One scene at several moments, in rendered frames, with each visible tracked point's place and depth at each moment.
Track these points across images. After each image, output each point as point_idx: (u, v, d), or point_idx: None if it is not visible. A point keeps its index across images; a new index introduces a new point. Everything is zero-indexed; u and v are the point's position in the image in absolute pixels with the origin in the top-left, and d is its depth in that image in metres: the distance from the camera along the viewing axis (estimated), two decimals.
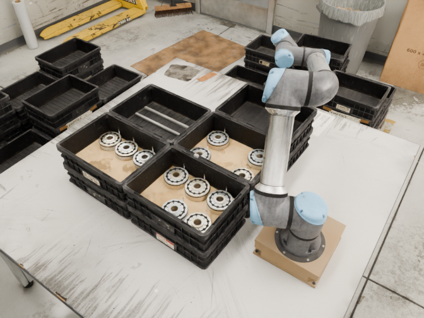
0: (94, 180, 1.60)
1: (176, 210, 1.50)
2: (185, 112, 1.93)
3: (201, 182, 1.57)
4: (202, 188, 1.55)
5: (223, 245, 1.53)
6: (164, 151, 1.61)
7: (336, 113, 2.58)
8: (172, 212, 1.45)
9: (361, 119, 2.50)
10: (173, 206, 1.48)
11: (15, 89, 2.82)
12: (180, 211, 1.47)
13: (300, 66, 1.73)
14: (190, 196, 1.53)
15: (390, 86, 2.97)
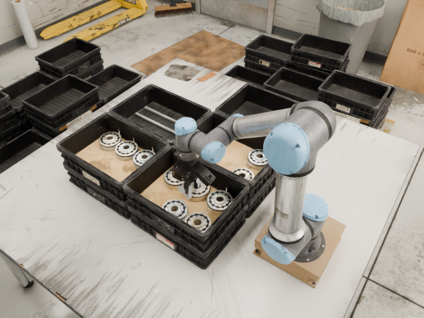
0: (94, 180, 1.60)
1: (176, 210, 1.50)
2: (185, 112, 1.93)
3: (201, 182, 1.58)
4: (202, 188, 1.55)
5: (223, 245, 1.53)
6: (164, 151, 1.61)
7: (336, 113, 2.58)
8: (172, 212, 1.45)
9: (361, 119, 2.50)
10: (173, 206, 1.48)
11: (15, 89, 2.82)
12: (180, 211, 1.47)
13: None
14: None
15: (390, 86, 2.97)
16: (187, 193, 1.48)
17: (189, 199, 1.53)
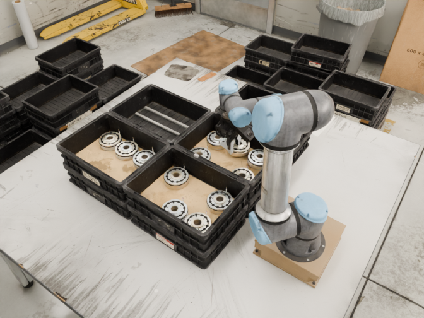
0: (94, 180, 1.60)
1: (176, 210, 1.50)
2: (185, 112, 1.93)
3: (242, 140, 1.73)
4: (243, 145, 1.71)
5: (223, 245, 1.53)
6: (164, 151, 1.61)
7: (336, 113, 2.58)
8: (172, 212, 1.45)
9: (361, 119, 2.50)
10: (173, 206, 1.48)
11: (15, 89, 2.82)
12: (180, 211, 1.47)
13: None
14: None
15: (390, 86, 2.97)
16: (229, 148, 1.64)
17: (231, 154, 1.69)
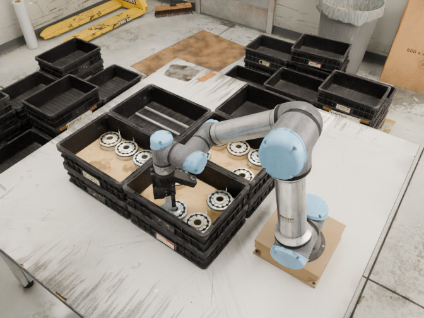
0: (94, 180, 1.60)
1: (176, 210, 1.50)
2: (185, 112, 1.93)
3: (242, 143, 1.75)
4: (243, 148, 1.72)
5: (223, 245, 1.53)
6: None
7: (336, 113, 2.58)
8: (172, 212, 1.45)
9: (361, 119, 2.50)
10: None
11: (15, 89, 2.82)
12: (180, 211, 1.47)
13: None
14: (232, 154, 1.70)
15: (390, 86, 2.97)
16: (175, 206, 1.44)
17: (175, 211, 1.48)
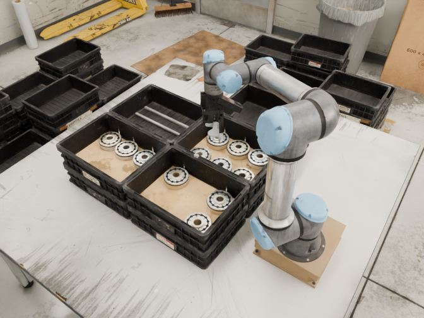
0: (94, 180, 1.60)
1: (221, 166, 1.67)
2: (185, 112, 1.93)
3: (242, 143, 1.75)
4: (243, 148, 1.72)
5: (223, 245, 1.53)
6: (164, 151, 1.61)
7: None
8: None
9: (361, 119, 2.50)
10: (219, 163, 1.66)
11: (15, 89, 2.82)
12: (225, 166, 1.64)
13: None
14: (232, 154, 1.70)
15: (390, 86, 2.97)
16: (222, 131, 1.51)
17: (221, 140, 1.55)
